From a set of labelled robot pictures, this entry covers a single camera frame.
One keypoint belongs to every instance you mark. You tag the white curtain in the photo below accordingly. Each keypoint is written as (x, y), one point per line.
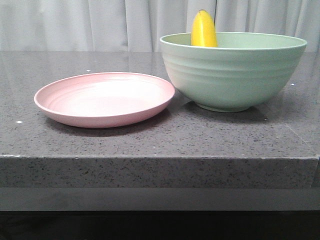
(137, 25)

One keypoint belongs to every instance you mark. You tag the green bowl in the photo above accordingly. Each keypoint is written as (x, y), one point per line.
(244, 70)

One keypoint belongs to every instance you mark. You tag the pink plate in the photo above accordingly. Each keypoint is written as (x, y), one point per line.
(104, 100)

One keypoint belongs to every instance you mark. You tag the yellow banana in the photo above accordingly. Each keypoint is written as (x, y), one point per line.
(203, 32)

